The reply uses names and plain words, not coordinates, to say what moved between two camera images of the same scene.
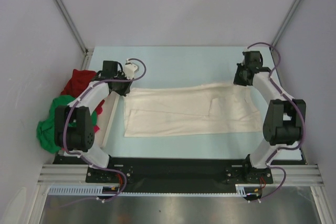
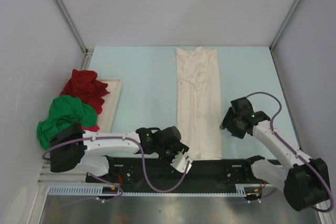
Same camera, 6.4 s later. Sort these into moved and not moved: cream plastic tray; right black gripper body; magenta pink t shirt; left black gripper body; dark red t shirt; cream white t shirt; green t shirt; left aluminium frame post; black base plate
Moved: left black gripper body; right black gripper body; cream white t shirt
Not moved: green t shirt; black base plate; cream plastic tray; magenta pink t shirt; dark red t shirt; left aluminium frame post
